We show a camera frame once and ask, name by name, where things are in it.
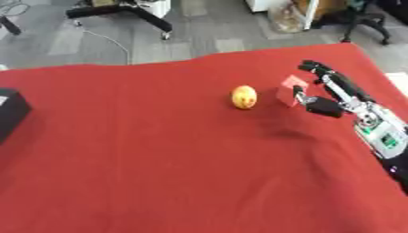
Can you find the yellow toy fruit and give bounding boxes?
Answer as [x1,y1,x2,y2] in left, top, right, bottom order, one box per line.
[229,85,260,110]

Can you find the clear plastic bag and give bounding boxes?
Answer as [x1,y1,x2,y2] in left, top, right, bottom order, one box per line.
[266,1,306,34]

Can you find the black chair leg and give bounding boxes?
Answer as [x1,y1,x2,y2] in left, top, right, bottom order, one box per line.
[0,15,25,36]

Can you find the red cube block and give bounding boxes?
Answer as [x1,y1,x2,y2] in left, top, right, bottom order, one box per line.
[274,74,311,108]

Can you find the thin white cable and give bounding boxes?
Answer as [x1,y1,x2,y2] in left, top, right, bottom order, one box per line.
[77,28,133,66]

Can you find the black office chair base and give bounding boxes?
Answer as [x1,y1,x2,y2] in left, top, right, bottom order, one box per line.
[64,0,176,41]

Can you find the black box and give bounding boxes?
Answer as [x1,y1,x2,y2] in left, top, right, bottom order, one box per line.
[0,87,34,144]

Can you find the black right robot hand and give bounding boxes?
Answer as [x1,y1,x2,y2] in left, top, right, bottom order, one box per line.
[291,59,376,119]

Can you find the black chair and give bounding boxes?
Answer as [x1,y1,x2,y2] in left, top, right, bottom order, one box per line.
[311,0,393,46]

